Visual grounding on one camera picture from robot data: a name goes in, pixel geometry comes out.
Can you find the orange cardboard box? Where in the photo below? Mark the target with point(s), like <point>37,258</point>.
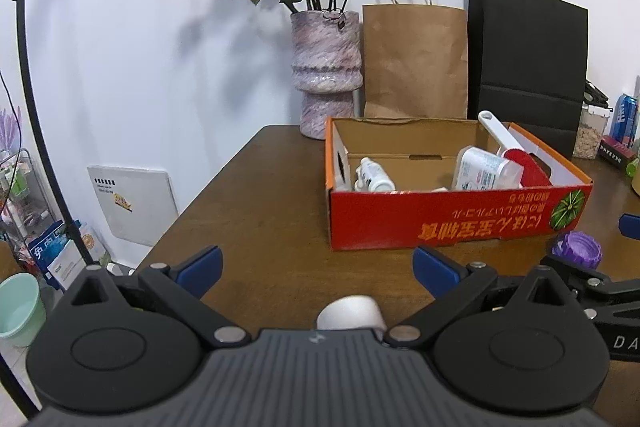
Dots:
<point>450,217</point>

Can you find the white wall panel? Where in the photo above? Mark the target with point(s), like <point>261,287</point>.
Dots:
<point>135,207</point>

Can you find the black paper bag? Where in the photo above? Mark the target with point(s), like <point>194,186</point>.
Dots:
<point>530,52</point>

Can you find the mint green plastic bucket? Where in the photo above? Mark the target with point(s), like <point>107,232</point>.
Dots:
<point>20,307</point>

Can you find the clear seed container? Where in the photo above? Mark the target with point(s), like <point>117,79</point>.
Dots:
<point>587,139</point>

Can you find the dark red small box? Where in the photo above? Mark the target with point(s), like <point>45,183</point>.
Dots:
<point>615,152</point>

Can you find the purple flower wall sticker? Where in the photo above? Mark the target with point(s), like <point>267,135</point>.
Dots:
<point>7,129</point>

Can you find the small white bottle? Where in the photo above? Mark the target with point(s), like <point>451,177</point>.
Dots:
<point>377,177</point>

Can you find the purple bottle cap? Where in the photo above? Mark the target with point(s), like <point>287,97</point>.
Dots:
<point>577,247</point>

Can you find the brown paper bag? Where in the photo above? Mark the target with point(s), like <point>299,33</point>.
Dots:
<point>415,62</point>

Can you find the pink marbled ceramic vase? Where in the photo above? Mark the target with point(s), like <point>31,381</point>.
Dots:
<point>325,57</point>

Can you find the white bottle blue print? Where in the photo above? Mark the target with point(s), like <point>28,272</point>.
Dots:
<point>480,169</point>

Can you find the blue white packet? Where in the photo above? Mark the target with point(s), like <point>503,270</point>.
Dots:
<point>55,257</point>

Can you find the white packet orange seal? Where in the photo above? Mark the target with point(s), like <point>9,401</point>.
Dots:
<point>92,247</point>

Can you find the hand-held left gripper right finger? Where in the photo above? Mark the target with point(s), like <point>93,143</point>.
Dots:
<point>435,272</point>

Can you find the blue drink can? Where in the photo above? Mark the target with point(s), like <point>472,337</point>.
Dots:
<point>625,117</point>

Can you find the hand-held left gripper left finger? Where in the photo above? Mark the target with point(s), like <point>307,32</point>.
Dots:
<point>200,269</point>

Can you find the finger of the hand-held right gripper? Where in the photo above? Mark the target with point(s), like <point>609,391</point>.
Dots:
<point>600,289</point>
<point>631,224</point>

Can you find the green round object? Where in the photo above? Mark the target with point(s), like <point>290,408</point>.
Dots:
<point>634,168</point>

